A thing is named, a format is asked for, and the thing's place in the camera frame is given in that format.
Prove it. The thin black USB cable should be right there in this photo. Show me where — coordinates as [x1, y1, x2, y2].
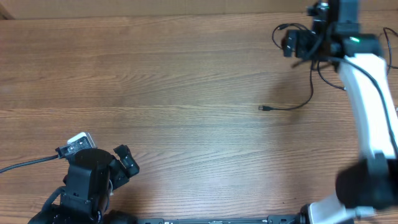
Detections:
[258, 23, 346, 112]

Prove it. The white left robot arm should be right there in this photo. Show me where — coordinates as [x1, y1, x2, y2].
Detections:
[29, 145, 139, 224]

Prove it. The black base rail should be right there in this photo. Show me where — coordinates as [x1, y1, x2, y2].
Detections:
[102, 210, 355, 224]

